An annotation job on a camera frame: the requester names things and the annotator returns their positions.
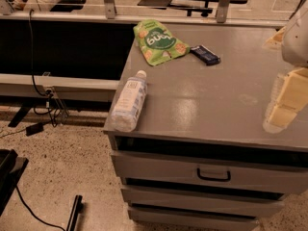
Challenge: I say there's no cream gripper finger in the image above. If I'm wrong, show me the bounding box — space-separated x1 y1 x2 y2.
267 67 308 129
264 27 285 49

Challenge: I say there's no dark blue rxbar wrapper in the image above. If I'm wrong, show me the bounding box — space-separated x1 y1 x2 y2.
190 45 220 65

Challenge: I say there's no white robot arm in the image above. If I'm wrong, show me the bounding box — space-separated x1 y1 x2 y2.
263 6 308 133

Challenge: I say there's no clear plastic water bottle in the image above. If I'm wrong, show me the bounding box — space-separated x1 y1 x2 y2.
111 70 147 132

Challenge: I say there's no grey drawer cabinet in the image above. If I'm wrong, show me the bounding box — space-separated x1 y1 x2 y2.
104 25 308 231

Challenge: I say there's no green snack pouch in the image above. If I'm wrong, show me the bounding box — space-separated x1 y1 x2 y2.
133 19 190 66

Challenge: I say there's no black bar on floor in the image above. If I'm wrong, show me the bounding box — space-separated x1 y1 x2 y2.
65 195 83 231

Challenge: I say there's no black power adapter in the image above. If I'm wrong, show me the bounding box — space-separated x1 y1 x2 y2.
26 122 43 137

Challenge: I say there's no black equipment at left edge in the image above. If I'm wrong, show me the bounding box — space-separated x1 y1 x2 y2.
0 149 28 216

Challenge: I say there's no black drawer handle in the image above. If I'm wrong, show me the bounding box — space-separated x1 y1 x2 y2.
196 168 231 182

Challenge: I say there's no black hanging cable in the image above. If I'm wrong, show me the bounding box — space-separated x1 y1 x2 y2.
28 9 70 128

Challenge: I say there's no grey metal rail frame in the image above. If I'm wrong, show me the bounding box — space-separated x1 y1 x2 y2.
1 0 292 26

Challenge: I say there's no black floor cable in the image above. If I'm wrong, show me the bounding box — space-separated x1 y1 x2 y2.
14 185 66 231

